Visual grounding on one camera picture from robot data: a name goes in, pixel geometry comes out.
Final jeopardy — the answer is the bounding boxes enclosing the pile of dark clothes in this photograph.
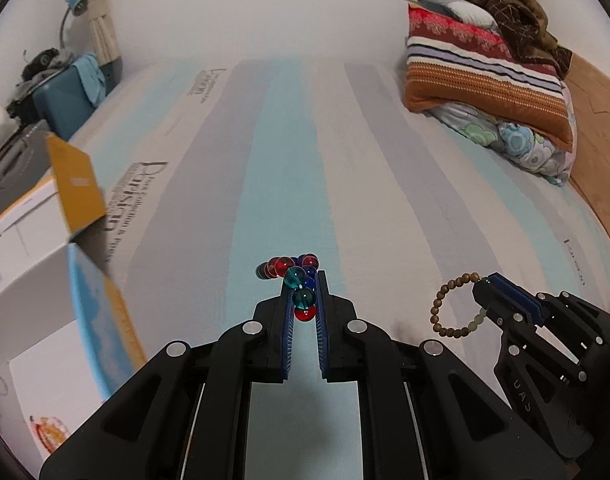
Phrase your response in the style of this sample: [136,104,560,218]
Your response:
[6,48,74,116]

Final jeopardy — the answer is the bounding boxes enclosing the multicolour glass bead bracelet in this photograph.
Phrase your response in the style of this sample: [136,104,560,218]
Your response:
[255,252,320,323]

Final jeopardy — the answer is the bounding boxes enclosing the blue desk lamp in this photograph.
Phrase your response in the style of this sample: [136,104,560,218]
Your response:
[58,0,89,50]

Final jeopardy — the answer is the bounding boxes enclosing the brown fuzzy blanket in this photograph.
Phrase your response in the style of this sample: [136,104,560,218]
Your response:
[465,0,573,80]

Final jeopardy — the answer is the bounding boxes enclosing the white pillow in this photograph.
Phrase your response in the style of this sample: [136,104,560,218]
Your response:
[446,0,497,29]

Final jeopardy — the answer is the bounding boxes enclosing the floral blanket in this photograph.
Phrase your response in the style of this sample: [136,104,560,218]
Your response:
[430,102,575,186]

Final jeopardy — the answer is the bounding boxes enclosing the red striped pillow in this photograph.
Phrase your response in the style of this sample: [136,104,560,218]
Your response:
[405,3,574,152]

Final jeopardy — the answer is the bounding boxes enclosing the teal suitcase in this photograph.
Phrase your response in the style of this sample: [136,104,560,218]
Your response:
[32,53,106,141]

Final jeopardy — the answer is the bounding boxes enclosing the brown wooden bead bracelet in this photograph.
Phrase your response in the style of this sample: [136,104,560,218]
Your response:
[429,271,488,339]

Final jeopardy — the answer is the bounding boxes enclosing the beige curtain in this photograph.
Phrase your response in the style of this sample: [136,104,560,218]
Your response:
[87,0,120,66]

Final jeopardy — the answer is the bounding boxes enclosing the grey suitcase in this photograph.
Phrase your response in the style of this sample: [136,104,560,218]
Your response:
[0,119,51,214]

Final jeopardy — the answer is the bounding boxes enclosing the yellow bead bracelet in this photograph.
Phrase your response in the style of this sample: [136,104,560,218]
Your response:
[28,414,72,453]

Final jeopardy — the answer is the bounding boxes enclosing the white cardboard box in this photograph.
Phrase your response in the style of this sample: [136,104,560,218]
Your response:
[0,133,146,479]

